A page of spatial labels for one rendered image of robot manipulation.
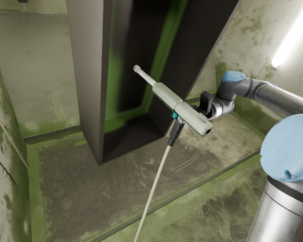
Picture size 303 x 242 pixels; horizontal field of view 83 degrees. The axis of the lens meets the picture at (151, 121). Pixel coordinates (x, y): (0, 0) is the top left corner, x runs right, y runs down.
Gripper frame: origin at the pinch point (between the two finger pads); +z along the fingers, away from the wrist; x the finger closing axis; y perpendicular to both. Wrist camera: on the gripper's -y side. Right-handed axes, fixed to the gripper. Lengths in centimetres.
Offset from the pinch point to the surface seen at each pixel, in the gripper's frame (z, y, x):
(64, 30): -5, 22, 166
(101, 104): 21.0, 7.1, 24.6
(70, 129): 10, 105, 112
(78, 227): 35, 113, 19
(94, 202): 18, 112, 30
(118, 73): -7, 13, 61
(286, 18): -197, -42, 51
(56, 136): 24, 111, 114
